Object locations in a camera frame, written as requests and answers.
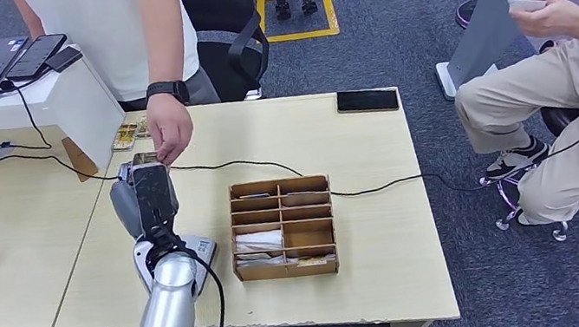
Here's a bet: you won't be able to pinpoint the black wristwatch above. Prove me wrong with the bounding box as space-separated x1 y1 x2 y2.
143 76 192 111

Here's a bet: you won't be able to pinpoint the seated person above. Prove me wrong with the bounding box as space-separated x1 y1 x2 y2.
438 0 579 239

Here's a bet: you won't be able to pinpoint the black smartphone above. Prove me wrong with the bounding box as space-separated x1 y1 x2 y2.
0 31 75 84

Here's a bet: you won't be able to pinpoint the white desktop riser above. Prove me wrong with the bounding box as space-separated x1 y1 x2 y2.
0 37 133 189

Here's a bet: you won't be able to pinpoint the brown cardboard piece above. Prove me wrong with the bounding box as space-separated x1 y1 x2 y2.
60 132 101 186

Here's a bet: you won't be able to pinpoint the seated person's left hand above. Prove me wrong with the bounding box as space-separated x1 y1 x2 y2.
506 0 579 47

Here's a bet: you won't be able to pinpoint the standing person's left hand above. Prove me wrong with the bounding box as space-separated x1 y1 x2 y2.
142 88 200 169

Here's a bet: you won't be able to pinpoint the black stool chrome legs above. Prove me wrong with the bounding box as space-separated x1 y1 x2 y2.
467 100 579 255

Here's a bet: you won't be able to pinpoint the small black power bank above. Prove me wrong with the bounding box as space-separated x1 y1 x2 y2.
42 43 87 76

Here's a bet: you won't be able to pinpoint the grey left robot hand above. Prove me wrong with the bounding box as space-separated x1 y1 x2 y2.
104 149 180 243

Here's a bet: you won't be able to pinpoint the grey white card reader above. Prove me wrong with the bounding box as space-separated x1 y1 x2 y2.
130 229 226 308

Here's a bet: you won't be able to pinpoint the brown wooden organizer box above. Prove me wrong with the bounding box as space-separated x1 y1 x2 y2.
218 168 345 291

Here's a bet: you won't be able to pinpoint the standing person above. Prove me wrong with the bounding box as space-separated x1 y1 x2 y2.
10 0 231 188

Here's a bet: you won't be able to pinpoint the black office chair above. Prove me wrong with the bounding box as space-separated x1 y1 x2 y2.
176 0 280 110

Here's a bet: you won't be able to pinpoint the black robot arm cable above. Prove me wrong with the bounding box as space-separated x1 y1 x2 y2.
180 243 230 327

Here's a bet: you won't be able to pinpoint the dark shoe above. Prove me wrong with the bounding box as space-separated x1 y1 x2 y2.
452 0 484 30

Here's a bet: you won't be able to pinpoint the black laptop cable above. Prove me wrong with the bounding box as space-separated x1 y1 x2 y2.
0 73 54 159

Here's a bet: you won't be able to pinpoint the long black cable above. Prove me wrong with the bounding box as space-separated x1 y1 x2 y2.
0 63 579 267

